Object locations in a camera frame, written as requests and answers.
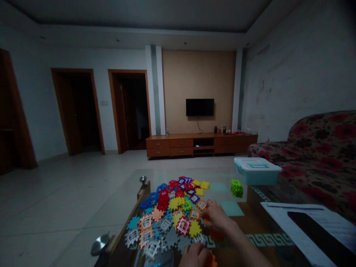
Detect pile of colourful building tiles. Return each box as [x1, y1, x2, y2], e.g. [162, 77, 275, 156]
[124, 175, 211, 261]

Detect black wall television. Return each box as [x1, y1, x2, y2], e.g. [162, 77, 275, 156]
[185, 98, 215, 117]

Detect person's right fingers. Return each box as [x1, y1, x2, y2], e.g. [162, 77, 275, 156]
[202, 199, 223, 226]

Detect floral red sofa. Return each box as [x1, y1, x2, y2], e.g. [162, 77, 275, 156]
[247, 110, 356, 223]

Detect person's right hand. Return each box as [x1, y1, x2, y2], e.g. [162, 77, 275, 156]
[202, 199, 237, 233]

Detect person's left fingers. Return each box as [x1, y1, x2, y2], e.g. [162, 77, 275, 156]
[183, 243, 211, 258]

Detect green cube of joined tiles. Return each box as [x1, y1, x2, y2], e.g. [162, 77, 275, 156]
[230, 179, 244, 198]

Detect translucent storage box white lid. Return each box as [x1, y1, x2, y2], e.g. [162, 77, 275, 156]
[233, 157, 283, 186]

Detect wooden doorway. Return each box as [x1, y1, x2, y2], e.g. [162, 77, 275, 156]
[51, 68, 106, 156]
[108, 69, 152, 155]

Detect wooden television cabinet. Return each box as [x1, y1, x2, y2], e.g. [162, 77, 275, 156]
[145, 125, 258, 158]

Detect dark wooden door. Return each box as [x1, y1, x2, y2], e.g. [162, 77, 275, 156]
[0, 49, 39, 175]

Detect person's left hand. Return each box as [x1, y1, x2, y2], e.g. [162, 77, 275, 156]
[179, 243, 211, 267]

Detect white printed paper sheet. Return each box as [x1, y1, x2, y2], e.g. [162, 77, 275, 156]
[260, 201, 356, 267]

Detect orange interlocking plastic tile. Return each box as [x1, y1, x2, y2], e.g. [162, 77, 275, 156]
[205, 250, 219, 267]

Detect black flat device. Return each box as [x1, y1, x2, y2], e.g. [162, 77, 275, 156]
[287, 211, 356, 267]

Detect glass-topped wooden coffee table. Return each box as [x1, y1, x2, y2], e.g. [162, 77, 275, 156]
[93, 167, 356, 267]

